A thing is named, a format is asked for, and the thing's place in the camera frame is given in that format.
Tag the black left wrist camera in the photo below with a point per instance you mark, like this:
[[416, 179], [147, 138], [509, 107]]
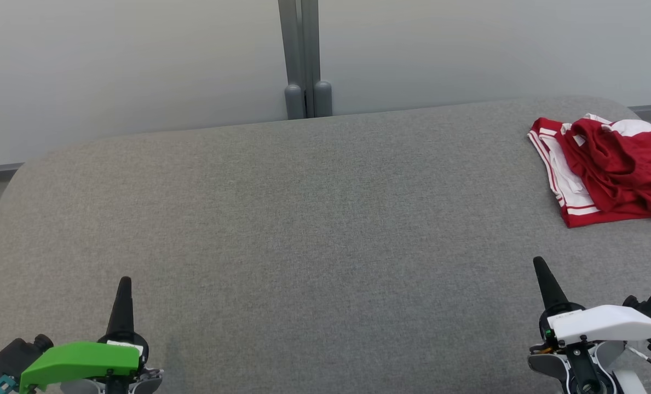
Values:
[[16, 355]]

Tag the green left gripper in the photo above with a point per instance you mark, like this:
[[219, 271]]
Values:
[[79, 361]]

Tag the grey double partition post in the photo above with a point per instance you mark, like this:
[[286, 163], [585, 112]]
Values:
[[298, 44]]

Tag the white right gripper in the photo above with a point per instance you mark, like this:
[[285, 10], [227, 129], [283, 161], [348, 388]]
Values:
[[610, 325]]

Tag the red white numbered jersey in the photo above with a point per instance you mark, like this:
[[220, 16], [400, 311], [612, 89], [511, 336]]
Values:
[[588, 219]]

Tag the red shorts with white stripe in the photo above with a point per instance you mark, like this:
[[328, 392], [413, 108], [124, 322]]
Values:
[[621, 164]]

